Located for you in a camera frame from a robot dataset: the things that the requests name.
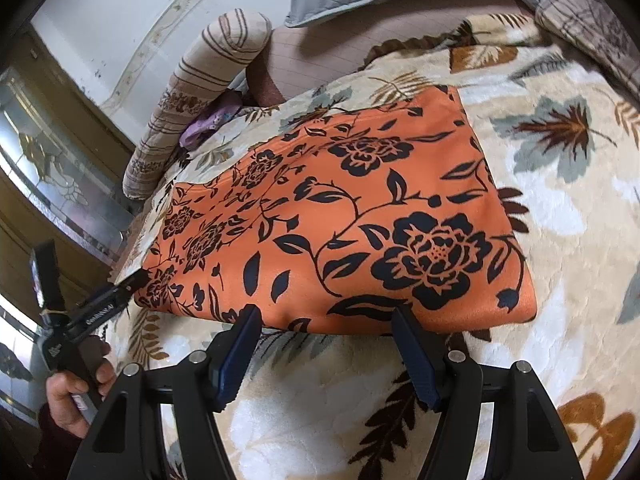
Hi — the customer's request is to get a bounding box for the person's left forearm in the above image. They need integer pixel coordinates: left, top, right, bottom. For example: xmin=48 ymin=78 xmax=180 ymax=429
xmin=30 ymin=402 xmax=91 ymax=466

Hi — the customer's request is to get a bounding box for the pinkish brown bed sheet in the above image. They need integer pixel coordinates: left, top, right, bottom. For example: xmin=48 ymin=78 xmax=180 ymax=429
xmin=245 ymin=0 xmax=538 ymax=106

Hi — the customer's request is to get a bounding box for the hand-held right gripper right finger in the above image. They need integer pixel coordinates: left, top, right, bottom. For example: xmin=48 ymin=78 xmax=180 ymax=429
xmin=391 ymin=306 xmax=586 ymax=480

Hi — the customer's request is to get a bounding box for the orange floral print garment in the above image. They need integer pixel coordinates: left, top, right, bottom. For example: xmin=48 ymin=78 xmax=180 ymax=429
xmin=135 ymin=85 xmax=538 ymax=336

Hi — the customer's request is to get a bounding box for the cream leaf print blanket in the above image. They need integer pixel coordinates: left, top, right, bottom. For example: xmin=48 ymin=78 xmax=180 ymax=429
xmin=107 ymin=12 xmax=640 ymax=480

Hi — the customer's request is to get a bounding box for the wooden door with etched glass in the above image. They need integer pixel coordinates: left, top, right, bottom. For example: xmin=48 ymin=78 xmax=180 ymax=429
xmin=0 ymin=25 xmax=136 ymax=301

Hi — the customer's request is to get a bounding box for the person's left hand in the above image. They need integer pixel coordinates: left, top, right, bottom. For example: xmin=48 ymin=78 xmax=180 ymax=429
xmin=46 ymin=341 xmax=119 ymax=437

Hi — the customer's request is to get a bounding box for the patterned beige pillow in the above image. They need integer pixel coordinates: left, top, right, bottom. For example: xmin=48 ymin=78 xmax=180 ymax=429
xmin=535 ymin=0 xmax=640 ymax=101

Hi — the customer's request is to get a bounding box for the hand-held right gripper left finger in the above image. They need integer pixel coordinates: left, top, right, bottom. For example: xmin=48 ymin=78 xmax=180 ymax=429
xmin=67 ymin=305 xmax=263 ymax=480

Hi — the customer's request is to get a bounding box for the purple cloth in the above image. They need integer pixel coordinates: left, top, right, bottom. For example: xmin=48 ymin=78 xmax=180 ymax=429
xmin=180 ymin=92 xmax=246 ymax=148

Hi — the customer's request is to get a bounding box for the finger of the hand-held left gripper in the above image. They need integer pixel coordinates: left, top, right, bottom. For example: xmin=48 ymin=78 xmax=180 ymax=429
xmin=112 ymin=269 xmax=151 ymax=297

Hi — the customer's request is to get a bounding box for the striped beige pillow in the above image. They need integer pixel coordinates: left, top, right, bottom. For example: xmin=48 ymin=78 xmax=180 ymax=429
xmin=122 ymin=9 xmax=273 ymax=201

